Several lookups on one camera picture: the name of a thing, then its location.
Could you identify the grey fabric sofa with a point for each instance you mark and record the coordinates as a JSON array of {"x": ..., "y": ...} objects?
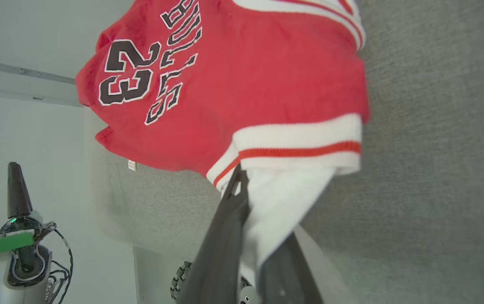
[{"x": 436, "y": 169}]

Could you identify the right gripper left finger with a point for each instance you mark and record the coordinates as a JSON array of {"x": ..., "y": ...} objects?
[{"x": 221, "y": 261}]

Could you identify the red Bulls 23 jersey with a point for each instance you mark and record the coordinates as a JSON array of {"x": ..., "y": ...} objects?
[{"x": 246, "y": 76}]

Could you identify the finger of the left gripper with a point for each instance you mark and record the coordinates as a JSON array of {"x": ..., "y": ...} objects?
[{"x": 17, "y": 194}]

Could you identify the black ribbed robot part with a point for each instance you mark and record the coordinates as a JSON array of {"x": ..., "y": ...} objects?
[{"x": 179, "y": 280}]

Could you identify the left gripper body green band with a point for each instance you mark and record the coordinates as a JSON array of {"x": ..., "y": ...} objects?
[{"x": 1, "y": 246}]

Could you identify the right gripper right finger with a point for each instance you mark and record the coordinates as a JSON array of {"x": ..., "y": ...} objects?
[{"x": 288, "y": 283}]

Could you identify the grey wall rail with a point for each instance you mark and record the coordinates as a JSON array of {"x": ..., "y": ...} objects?
[{"x": 22, "y": 71}]

